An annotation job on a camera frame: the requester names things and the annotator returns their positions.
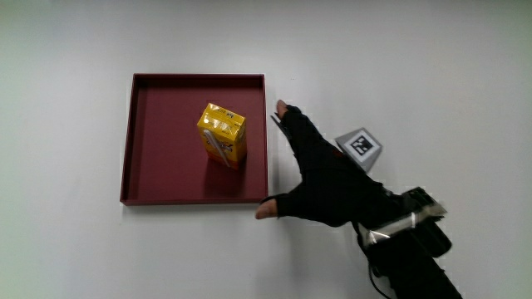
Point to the person's right hand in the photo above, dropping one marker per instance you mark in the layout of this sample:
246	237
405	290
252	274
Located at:
328	182

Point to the yellow ice redtea carton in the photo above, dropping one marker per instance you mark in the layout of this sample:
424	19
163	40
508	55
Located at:
223	137

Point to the person's right forearm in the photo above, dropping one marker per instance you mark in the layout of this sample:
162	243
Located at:
411	257

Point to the dark red square tray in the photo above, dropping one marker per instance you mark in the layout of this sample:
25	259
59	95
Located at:
166	166

